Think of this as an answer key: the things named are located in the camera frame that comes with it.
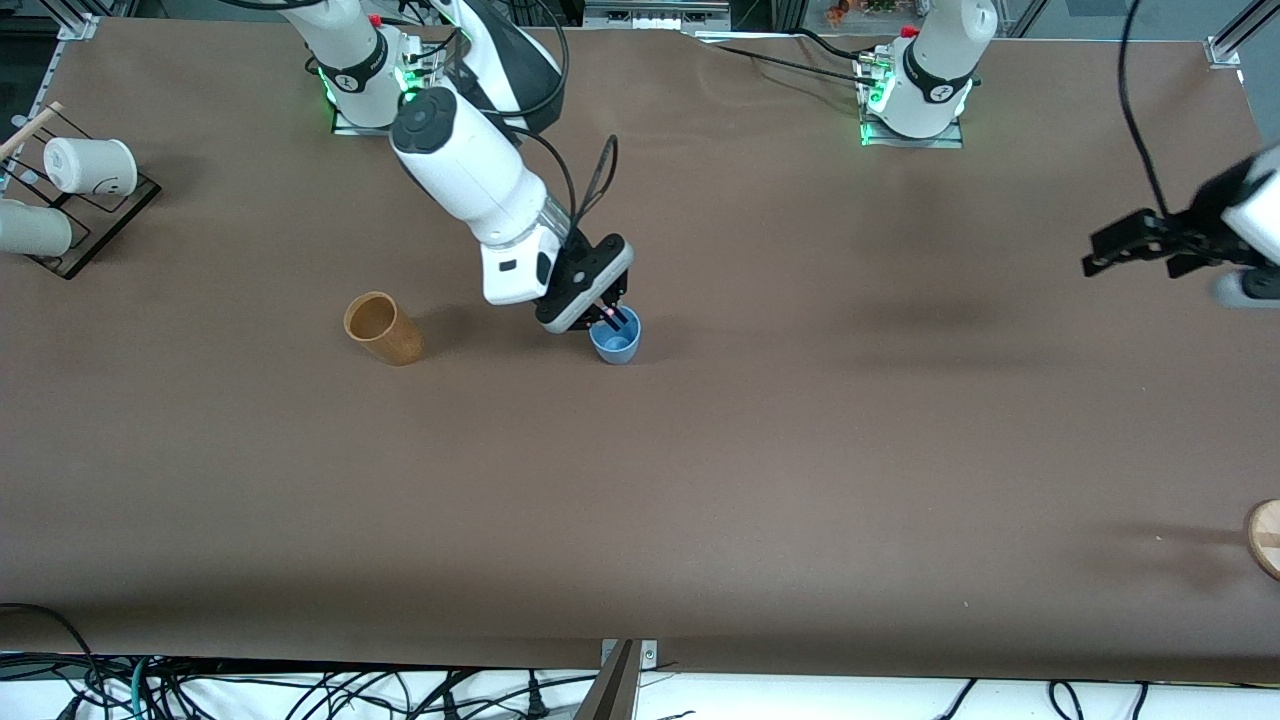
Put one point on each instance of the brown wooden cup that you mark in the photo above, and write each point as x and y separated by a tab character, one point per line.
385	335

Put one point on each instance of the blue cup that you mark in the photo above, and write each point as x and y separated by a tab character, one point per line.
620	350

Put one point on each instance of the aluminium frame profile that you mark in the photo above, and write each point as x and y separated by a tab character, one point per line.
70	20
1240	35

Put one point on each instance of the wooden rack stick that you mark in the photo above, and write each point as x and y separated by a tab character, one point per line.
30	128

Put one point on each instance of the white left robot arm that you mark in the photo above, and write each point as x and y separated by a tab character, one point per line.
935	70

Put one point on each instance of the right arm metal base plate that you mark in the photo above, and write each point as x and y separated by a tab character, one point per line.
350	130

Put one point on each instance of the dark grey post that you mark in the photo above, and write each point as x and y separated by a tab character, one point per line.
610	695

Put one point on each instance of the round wooden disc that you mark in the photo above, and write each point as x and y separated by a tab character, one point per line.
1265	540

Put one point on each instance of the white power strip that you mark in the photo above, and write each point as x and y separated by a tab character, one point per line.
655	15

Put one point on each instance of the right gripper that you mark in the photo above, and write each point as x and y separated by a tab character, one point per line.
577	268

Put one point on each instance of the silver metal bracket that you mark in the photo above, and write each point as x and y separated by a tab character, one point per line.
648	653

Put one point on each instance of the white cup with print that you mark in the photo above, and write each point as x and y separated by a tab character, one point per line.
90	167

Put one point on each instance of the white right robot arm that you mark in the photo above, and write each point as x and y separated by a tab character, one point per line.
460	170

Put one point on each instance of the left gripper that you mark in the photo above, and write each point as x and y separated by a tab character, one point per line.
1196	238

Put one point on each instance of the plain white cup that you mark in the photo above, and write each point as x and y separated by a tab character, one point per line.
35	230

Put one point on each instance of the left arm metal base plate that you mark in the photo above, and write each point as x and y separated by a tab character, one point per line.
910	142

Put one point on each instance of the brown table cover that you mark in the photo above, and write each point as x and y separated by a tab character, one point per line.
640	500

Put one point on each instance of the pink chopstick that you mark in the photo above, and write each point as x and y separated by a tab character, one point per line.
610	314

